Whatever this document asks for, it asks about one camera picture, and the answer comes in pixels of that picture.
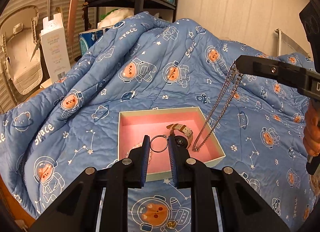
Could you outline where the silver chain necklace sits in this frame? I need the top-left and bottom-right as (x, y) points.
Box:
(191, 60), (245, 152)

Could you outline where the watch with beige strap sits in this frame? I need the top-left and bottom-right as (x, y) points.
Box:
(166, 123), (193, 149)

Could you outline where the silver bangle bracelet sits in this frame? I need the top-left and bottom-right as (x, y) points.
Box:
(149, 134), (169, 153)

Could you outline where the pink lined jewelry box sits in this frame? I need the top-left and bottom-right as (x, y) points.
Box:
(118, 107), (225, 182)

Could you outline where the person's right hand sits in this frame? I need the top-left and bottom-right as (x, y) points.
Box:
(303, 101), (320, 156)

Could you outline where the blue space bear quilt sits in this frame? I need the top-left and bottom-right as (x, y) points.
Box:
(1, 12), (317, 231)

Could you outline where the beige baby high chair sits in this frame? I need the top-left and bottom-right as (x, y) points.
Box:
(1, 5), (43, 95)

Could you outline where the blue tissue box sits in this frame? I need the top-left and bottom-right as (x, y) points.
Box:
(78, 27), (109, 56)

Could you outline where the tall white carton box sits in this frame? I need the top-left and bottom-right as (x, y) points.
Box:
(41, 13), (71, 83)

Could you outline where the white bed headboard rail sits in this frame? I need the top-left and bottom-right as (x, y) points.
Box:
(274, 28), (311, 58)

